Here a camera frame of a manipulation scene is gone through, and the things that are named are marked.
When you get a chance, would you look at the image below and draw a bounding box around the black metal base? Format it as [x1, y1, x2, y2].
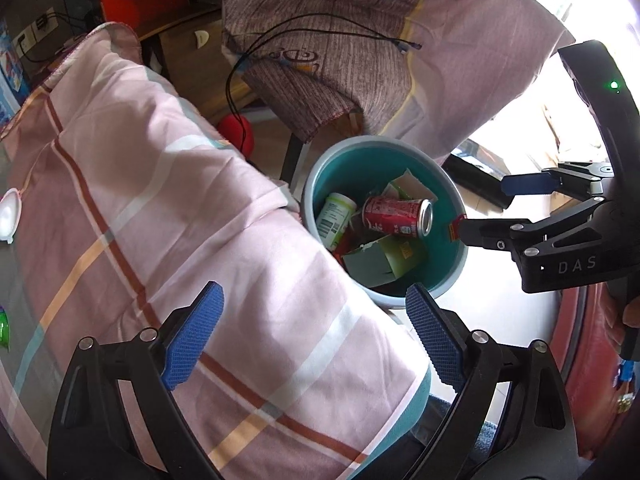
[442, 152, 511, 208]

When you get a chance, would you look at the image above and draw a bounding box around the blue toy box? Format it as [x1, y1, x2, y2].
[0, 17, 26, 126]

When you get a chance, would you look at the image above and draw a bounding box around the grey metal chair leg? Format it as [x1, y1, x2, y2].
[280, 130, 306, 186]

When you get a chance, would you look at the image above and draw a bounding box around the wall power outlet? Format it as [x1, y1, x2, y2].
[12, 7, 58, 56]

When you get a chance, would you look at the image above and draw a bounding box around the red drink can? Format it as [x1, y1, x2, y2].
[362, 196, 433, 237]

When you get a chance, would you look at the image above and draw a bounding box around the dark red furniture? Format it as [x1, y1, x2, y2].
[550, 280, 636, 461]

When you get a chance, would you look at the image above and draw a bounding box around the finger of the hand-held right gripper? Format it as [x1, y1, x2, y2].
[500, 161, 616, 202]
[458, 198, 609, 257]

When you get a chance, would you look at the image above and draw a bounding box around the white and green carton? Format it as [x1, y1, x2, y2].
[382, 169, 437, 206]

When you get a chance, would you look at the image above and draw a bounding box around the wooden cabinet white handle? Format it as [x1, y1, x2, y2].
[135, 2, 266, 116]

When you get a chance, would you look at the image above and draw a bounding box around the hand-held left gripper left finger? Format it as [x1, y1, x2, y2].
[47, 280, 226, 480]

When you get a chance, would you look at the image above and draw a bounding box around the white plastic shell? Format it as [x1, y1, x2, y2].
[0, 187, 23, 245]

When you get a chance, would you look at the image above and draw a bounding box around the pink plaid tablecloth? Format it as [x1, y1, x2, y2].
[0, 22, 433, 480]

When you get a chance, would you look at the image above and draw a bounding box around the person's right hand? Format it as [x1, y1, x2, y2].
[621, 296, 640, 332]

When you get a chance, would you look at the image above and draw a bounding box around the brown and pink draped sheet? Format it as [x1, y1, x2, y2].
[185, 0, 576, 161]

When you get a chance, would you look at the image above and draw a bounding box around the green and white food box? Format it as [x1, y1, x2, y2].
[341, 232, 429, 288]

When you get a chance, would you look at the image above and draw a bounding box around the teal plastic bucket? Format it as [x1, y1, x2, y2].
[300, 135, 469, 308]

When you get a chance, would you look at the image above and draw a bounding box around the red ball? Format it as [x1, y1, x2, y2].
[218, 114, 254, 156]

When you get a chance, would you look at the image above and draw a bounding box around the black cord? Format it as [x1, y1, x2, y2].
[226, 14, 423, 126]

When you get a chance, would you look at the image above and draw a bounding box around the small white bottle green label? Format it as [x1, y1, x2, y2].
[315, 191, 358, 251]

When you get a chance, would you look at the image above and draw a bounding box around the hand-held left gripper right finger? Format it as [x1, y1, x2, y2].
[405, 282, 583, 480]

